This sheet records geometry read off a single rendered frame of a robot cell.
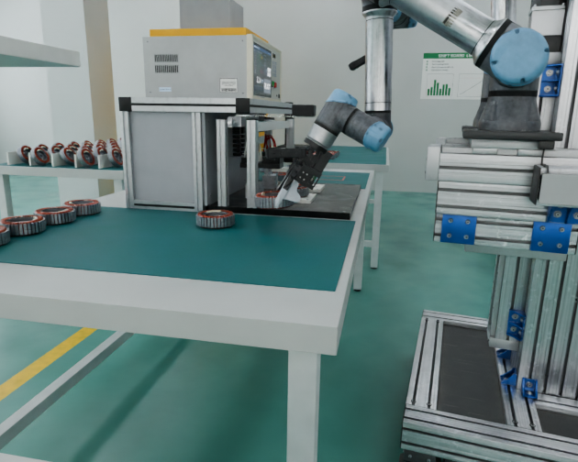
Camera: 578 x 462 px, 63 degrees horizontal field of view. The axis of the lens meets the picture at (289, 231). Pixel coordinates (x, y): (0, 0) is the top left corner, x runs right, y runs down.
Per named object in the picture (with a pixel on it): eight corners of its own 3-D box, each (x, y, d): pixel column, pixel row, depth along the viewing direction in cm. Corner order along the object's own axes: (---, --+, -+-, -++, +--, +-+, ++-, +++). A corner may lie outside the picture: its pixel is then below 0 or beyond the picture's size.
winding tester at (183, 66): (281, 103, 198) (281, 50, 193) (252, 99, 157) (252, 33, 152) (194, 102, 206) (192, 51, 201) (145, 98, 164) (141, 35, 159)
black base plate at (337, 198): (361, 189, 209) (361, 184, 209) (350, 220, 148) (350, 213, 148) (258, 184, 218) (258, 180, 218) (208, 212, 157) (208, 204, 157)
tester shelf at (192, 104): (292, 114, 209) (292, 103, 208) (250, 113, 145) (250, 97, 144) (198, 112, 218) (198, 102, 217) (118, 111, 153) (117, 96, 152)
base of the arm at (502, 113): (535, 130, 128) (540, 93, 126) (544, 132, 115) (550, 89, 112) (476, 128, 133) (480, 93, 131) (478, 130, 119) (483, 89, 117)
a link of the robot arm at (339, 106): (359, 98, 122) (331, 82, 124) (336, 136, 124) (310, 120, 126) (363, 104, 129) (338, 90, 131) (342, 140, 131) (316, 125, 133)
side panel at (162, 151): (206, 211, 158) (204, 112, 151) (203, 213, 155) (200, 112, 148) (130, 206, 164) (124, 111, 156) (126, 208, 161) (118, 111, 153)
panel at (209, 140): (259, 180, 218) (259, 113, 211) (207, 205, 156) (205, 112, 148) (256, 180, 219) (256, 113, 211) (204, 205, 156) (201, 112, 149)
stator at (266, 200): (294, 201, 139) (293, 188, 138) (294, 208, 128) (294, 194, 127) (255, 203, 139) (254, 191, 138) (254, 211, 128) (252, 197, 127)
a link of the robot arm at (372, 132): (397, 126, 129) (363, 107, 132) (389, 127, 119) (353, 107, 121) (383, 152, 132) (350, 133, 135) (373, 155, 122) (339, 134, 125)
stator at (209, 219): (238, 227, 134) (238, 215, 133) (199, 230, 131) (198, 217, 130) (230, 219, 145) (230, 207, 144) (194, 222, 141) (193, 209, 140)
